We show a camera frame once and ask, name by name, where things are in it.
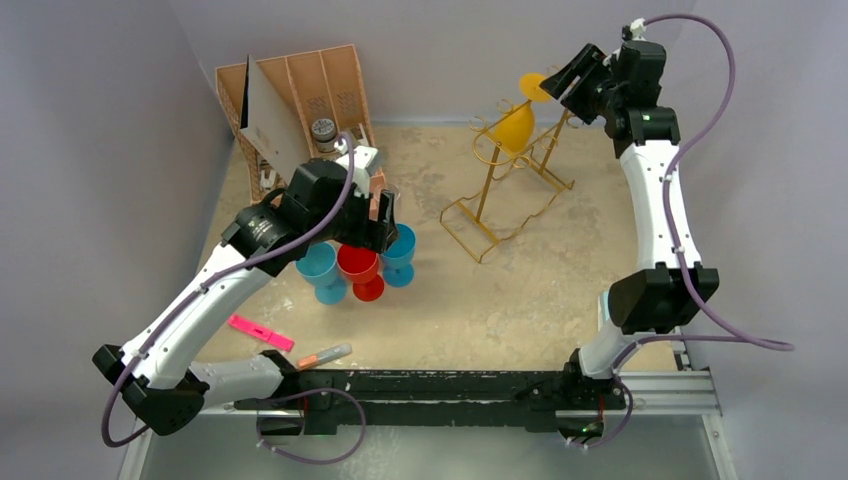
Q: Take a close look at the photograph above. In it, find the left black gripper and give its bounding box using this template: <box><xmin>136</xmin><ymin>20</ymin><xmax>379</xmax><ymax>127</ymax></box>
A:
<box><xmin>308</xmin><ymin>181</ymin><xmax>397</xmax><ymax>253</ymax></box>

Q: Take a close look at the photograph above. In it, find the red wine glass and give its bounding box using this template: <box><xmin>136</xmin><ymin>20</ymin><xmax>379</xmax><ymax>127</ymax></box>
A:
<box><xmin>337</xmin><ymin>244</ymin><xmax>385</xmax><ymax>302</ymax></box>

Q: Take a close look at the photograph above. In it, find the blue wine glass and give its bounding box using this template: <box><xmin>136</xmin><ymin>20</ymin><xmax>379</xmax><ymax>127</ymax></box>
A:
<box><xmin>381</xmin><ymin>223</ymin><xmax>417</xmax><ymax>288</ymax></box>
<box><xmin>295</xmin><ymin>242</ymin><xmax>347</xmax><ymax>305</ymax></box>

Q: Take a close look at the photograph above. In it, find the yellow wine glass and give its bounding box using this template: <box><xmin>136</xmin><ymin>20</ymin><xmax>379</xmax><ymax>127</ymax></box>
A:
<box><xmin>492</xmin><ymin>72</ymin><xmax>551</xmax><ymax>153</ymax></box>

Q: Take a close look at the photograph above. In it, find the clear wine glass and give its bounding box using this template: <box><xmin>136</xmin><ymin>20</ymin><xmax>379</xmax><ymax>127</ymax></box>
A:
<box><xmin>376</xmin><ymin>184</ymin><xmax>400</xmax><ymax>198</ymax></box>

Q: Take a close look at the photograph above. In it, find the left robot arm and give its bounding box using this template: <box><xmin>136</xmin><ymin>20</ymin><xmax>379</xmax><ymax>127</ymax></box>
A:
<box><xmin>92</xmin><ymin>159</ymin><xmax>399</xmax><ymax>436</ymax></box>

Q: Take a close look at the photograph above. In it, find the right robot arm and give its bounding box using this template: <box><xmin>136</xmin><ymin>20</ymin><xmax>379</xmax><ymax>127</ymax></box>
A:
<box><xmin>540</xmin><ymin>40</ymin><xmax>719</xmax><ymax>407</ymax></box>

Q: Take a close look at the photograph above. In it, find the gold wine glass rack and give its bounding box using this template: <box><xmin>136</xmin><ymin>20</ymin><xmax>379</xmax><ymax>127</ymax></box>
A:
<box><xmin>438</xmin><ymin>81</ymin><xmax>575</xmax><ymax>263</ymax></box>

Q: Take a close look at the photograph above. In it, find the stapler in organizer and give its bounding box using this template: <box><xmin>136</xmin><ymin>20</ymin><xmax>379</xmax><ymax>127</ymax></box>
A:
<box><xmin>346</xmin><ymin>123</ymin><xmax>371</xmax><ymax>147</ymax></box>

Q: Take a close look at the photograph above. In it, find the small round tin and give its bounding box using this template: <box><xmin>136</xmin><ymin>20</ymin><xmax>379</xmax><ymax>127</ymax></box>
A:
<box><xmin>310</xmin><ymin>117</ymin><xmax>338</xmax><ymax>153</ymax></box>

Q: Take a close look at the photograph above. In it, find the grey orange marker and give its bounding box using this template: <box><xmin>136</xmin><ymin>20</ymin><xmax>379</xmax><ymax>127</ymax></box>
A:
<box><xmin>295</xmin><ymin>343</ymin><xmax>352</xmax><ymax>370</ymax></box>

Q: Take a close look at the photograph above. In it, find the pink highlighter marker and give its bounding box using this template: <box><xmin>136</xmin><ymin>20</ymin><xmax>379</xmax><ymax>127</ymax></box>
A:
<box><xmin>227</xmin><ymin>315</ymin><xmax>295</xmax><ymax>352</ymax></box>

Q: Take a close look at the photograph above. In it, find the peach file organizer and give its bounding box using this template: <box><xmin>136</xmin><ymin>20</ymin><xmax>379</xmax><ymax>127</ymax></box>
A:
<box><xmin>215</xmin><ymin>44</ymin><xmax>376</xmax><ymax>204</ymax></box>

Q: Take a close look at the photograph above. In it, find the light blue eraser bar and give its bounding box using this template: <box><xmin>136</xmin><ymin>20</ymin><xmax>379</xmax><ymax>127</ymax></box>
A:
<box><xmin>597</xmin><ymin>290</ymin><xmax>610</xmax><ymax>331</ymax></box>

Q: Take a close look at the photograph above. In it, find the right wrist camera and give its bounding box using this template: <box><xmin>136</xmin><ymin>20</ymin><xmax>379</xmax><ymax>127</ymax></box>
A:
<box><xmin>621</xmin><ymin>18</ymin><xmax>647</xmax><ymax>42</ymax></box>

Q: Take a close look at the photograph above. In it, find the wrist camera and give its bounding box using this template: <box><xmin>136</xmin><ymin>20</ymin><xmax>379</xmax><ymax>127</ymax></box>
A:
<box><xmin>621</xmin><ymin>18</ymin><xmax>647</xmax><ymax>42</ymax></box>
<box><xmin>335</xmin><ymin>143</ymin><xmax>383</xmax><ymax>197</ymax></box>

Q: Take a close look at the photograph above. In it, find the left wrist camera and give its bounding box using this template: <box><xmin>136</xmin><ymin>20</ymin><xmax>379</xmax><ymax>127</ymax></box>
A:
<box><xmin>335</xmin><ymin>143</ymin><xmax>383</xmax><ymax>197</ymax></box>

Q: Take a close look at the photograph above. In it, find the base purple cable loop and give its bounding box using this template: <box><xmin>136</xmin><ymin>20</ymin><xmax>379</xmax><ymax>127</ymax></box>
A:
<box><xmin>255</xmin><ymin>386</ymin><xmax>368</xmax><ymax>466</ymax></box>

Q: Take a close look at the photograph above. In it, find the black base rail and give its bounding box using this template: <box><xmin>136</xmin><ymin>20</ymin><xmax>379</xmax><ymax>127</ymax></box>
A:
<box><xmin>234</xmin><ymin>367</ymin><xmax>626</xmax><ymax>435</ymax></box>

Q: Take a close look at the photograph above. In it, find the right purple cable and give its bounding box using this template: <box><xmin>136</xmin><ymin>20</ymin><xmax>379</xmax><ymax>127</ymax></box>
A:
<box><xmin>612</xmin><ymin>13</ymin><xmax>796</xmax><ymax>379</ymax></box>

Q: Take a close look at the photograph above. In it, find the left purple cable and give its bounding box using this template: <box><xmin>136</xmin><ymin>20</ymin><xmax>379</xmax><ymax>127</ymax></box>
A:
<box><xmin>100</xmin><ymin>131</ymin><xmax>358</xmax><ymax>449</ymax></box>

